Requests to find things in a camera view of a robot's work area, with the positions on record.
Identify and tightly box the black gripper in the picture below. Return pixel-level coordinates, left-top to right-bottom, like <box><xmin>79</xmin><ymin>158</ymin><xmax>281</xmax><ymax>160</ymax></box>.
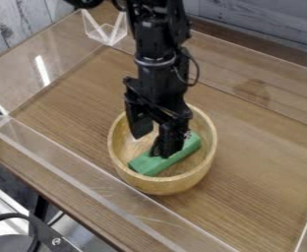
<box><xmin>122</xmin><ymin>58</ymin><xmax>192</xmax><ymax>158</ymax></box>

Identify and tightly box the green rectangular block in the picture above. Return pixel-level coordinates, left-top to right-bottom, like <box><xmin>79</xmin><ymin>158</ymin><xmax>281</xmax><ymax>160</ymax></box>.
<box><xmin>126</xmin><ymin>131</ymin><xmax>200</xmax><ymax>176</ymax></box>

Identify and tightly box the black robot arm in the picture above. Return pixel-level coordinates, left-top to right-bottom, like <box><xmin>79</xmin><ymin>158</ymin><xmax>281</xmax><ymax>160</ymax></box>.
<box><xmin>63</xmin><ymin>0</ymin><xmax>193</xmax><ymax>158</ymax></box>

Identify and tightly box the light wooden bowl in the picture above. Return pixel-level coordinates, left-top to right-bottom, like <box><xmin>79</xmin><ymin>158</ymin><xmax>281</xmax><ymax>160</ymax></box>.
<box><xmin>108</xmin><ymin>104</ymin><xmax>217</xmax><ymax>196</ymax></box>

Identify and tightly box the clear acrylic tray enclosure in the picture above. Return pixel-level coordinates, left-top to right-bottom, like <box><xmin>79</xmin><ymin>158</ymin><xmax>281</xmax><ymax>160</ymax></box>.
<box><xmin>0</xmin><ymin>16</ymin><xmax>307</xmax><ymax>252</ymax></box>

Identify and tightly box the black metal table bracket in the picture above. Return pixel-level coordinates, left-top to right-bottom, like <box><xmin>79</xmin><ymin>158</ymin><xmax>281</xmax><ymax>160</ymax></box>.
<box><xmin>27</xmin><ymin>216</ymin><xmax>82</xmax><ymax>252</ymax></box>

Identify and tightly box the black cable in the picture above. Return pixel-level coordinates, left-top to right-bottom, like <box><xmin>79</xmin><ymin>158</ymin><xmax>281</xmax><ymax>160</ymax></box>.
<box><xmin>0</xmin><ymin>212</ymin><xmax>41</xmax><ymax>252</ymax></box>

